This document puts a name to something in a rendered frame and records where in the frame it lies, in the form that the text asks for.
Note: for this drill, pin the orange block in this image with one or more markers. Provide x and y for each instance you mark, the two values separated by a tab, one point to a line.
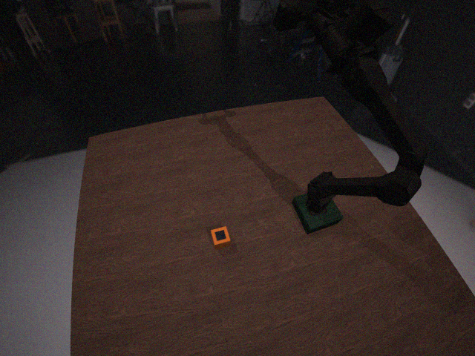
220	237

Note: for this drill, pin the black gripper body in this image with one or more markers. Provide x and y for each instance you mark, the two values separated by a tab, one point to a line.
290	12

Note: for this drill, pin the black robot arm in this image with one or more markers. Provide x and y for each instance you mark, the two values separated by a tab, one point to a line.
366	82

